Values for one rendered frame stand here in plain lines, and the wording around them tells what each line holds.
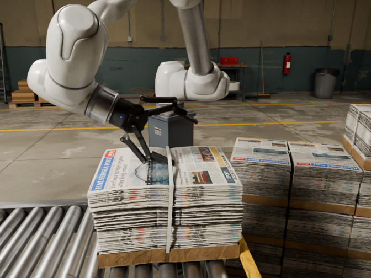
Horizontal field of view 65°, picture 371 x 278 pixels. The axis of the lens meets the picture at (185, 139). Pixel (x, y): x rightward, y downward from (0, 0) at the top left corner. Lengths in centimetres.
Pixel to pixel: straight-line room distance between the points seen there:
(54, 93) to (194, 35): 67
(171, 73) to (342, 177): 94
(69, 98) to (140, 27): 714
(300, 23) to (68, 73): 823
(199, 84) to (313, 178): 69
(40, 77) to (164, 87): 87
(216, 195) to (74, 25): 48
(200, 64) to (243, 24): 683
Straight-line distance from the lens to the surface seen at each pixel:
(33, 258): 97
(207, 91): 145
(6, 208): 124
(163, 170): 79
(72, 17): 61
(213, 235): 80
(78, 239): 98
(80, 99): 74
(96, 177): 79
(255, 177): 145
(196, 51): 129
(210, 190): 72
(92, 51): 62
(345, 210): 157
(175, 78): 151
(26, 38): 841
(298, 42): 870
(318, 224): 158
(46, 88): 76
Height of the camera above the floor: 135
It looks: 18 degrees down
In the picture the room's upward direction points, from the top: straight up
